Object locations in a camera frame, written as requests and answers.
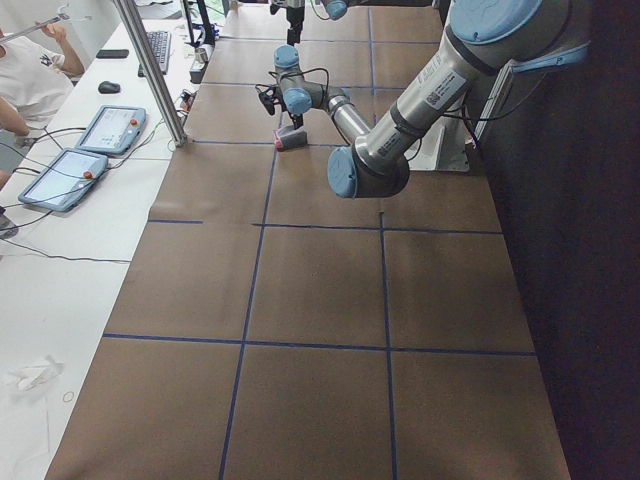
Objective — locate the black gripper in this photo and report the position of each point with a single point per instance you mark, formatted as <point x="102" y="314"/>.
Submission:
<point x="296" y="115"/>
<point x="294" y="15"/>

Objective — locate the pink towel white edge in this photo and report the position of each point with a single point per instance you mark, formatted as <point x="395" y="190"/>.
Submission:
<point x="288" y="138"/>

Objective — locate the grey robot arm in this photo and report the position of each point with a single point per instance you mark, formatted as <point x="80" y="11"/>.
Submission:
<point x="479" y="39"/>

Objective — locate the steel metal cup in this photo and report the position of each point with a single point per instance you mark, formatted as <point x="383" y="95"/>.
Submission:
<point x="201" y="54"/>

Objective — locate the black box with label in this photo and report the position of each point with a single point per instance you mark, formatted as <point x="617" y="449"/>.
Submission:
<point x="197" y="70"/>

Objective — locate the black orange connector box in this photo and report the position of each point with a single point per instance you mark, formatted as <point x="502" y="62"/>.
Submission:
<point x="186" y="100"/>

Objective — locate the black keyboard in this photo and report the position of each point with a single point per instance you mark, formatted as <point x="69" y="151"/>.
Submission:
<point x="160" y="43"/>

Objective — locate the far teach pendant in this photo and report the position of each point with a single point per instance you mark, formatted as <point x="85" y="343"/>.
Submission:
<point x="113" y="130"/>

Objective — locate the teach pendant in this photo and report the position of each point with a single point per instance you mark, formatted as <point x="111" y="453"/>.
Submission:
<point x="63" y="183"/>
<point x="113" y="130"/>

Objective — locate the black computer mouse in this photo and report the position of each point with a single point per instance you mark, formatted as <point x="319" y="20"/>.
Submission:
<point x="107" y="87"/>

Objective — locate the black smartphone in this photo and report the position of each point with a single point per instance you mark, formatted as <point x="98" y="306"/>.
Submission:
<point x="112" y="54"/>

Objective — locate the near teach pendant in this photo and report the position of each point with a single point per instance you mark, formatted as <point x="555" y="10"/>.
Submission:
<point x="63" y="183"/>

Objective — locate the person in white shirt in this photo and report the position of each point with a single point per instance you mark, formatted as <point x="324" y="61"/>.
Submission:
<point x="36" y="81"/>

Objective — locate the crumpled white paper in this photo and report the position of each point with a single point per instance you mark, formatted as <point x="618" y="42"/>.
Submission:
<point x="34" y="376"/>

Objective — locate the aluminium profile post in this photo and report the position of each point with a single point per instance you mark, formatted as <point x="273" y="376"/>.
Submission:
<point x="134" y="26"/>

